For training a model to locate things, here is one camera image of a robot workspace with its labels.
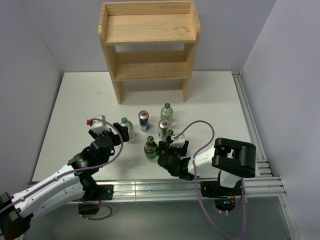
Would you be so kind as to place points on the clear bottle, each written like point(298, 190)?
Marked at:
point(126, 123)
point(166, 113)

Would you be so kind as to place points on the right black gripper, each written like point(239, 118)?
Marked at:
point(163, 146)

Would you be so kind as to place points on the wooden two-tier shelf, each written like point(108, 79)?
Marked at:
point(149, 40)

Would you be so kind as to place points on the aluminium frame rail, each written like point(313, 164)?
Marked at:
point(182, 190)
point(263, 167)

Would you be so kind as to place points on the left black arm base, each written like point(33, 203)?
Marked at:
point(90, 205)

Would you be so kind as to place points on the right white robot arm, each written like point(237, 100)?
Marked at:
point(234, 159)

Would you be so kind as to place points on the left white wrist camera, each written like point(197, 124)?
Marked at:
point(98, 126)

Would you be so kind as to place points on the silver Red Bull can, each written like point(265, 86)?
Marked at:
point(163, 126)

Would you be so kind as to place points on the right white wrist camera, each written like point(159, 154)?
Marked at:
point(177, 140)

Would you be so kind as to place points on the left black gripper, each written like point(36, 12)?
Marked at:
point(116, 138)

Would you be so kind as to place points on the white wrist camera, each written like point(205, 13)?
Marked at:
point(177, 140)
point(98, 126)

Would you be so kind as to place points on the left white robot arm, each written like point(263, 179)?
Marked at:
point(73, 182)

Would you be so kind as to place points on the blue Red Bull can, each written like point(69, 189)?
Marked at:
point(144, 122)

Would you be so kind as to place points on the green bottle red label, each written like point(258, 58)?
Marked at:
point(150, 148)

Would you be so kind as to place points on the aluminium frame rail front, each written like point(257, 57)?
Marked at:
point(182, 190)

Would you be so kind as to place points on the green bottle yellow label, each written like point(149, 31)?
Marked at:
point(168, 137)

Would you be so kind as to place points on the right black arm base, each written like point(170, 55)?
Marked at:
point(224, 198)

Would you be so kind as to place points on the aluminium frame rail right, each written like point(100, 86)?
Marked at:
point(263, 167)

